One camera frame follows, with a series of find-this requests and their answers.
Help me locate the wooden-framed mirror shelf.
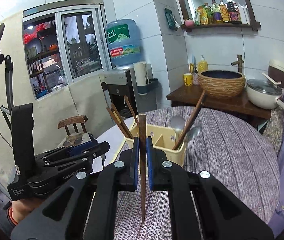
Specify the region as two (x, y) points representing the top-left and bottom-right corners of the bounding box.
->
(171, 0), (261, 32)

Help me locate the white plastic bottle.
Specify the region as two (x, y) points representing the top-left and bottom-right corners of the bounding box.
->
(237, 2), (244, 23)

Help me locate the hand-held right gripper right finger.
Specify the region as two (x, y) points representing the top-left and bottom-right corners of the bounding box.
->
(146, 136), (274, 240)

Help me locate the purple label bottle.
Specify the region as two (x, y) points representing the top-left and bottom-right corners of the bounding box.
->
(211, 0), (223, 24)

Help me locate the green oil bottle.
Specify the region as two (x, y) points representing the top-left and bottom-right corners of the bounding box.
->
(204, 3), (214, 25)

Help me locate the water dispenser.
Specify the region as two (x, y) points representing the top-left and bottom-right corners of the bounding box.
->
(99, 64), (157, 127)

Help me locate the teal plastic bin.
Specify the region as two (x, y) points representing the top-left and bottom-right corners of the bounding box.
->
(136, 78), (159, 96)

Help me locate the yellow packet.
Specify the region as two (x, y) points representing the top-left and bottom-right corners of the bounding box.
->
(198, 6), (209, 25)

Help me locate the orange label bottle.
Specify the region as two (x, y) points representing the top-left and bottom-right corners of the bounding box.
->
(218, 0), (230, 23)

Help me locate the sliding window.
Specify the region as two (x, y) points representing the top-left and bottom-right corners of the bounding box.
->
(23, 4), (112, 102)

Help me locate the bronze bamboo-style faucet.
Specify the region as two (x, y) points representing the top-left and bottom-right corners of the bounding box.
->
(231, 54), (245, 73)

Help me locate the dark wooden counter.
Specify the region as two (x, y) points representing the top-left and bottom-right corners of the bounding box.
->
(166, 84), (272, 128)

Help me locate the black phone stand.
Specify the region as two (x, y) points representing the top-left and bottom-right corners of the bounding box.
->
(0, 47), (15, 130)

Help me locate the cream plastic utensil holder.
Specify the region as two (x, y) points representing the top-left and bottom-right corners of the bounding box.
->
(124, 124), (186, 178)

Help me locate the blue water jug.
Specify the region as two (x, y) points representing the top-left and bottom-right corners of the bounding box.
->
(105, 19), (142, 67)

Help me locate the person's left hand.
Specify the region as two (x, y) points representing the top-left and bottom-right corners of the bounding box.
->
(8, 194), (48, 225)

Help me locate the yellow soap bottle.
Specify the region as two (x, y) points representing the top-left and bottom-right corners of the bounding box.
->
(197, 55), (209, 73)

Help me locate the woven-look wash basin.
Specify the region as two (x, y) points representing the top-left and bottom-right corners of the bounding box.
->
(198, 70), (246, 100)

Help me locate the ornate-handled metal spoon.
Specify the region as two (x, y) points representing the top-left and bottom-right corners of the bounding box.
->
(178, 126), (202, 149)

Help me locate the wooden chair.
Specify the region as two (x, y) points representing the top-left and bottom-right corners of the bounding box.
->
(57, 115), (88, 136)

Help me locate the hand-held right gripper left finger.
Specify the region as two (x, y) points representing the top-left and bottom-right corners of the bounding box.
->
(10, 137), (140, 240)

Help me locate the green wall packet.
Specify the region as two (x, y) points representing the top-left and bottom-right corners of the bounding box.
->
(164, 7), (180, 30)

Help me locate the wooden-handled metal spoon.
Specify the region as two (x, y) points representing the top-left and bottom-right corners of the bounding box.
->
(172, 90), (207, 150)

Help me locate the beige paisley cloth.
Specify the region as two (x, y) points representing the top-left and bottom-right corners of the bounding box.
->
(263, 107), (284, 155)

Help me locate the cream pan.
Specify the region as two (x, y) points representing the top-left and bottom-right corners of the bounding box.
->
(246, 79), (284, 120)

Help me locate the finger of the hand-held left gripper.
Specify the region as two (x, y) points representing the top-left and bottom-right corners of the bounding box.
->
(35, 141), (100, 161)
(37, 141), (110, 172)

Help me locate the glass pan lid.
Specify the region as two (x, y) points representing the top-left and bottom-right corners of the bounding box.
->
(246, 79), (282, 94)

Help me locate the dark sauce bottle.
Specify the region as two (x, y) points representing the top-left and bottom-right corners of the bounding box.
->
(226, 0), (241, 23)

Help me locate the purple striped tablecloth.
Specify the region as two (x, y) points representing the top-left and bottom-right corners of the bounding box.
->
(113, 106), (281, 240)

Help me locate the plain metal spoon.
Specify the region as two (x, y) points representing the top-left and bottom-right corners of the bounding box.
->
(170, 116), (186, 137)

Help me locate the white paper roll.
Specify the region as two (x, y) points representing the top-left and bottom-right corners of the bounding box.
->
(133, 60), (148, 85)

